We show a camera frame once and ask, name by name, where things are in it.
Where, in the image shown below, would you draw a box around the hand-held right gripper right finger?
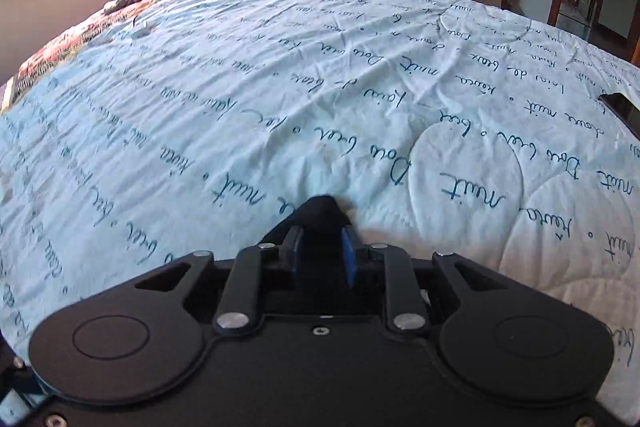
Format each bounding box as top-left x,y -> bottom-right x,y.
341,226 -> 495,336

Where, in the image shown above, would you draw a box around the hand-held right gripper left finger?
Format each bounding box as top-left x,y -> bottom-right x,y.
134,226 -> 305,336

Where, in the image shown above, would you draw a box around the black pants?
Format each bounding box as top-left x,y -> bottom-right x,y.
259,195 -> 352,293

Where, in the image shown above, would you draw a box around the white quilt with blue script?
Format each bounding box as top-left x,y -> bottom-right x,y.
0,0 -> 640,405

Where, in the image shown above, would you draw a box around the floral patterned blanket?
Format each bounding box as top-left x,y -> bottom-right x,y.
0,0 -> 209,116

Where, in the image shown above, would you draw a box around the dark smartphone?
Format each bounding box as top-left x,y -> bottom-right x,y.
598,92 -> 640,136

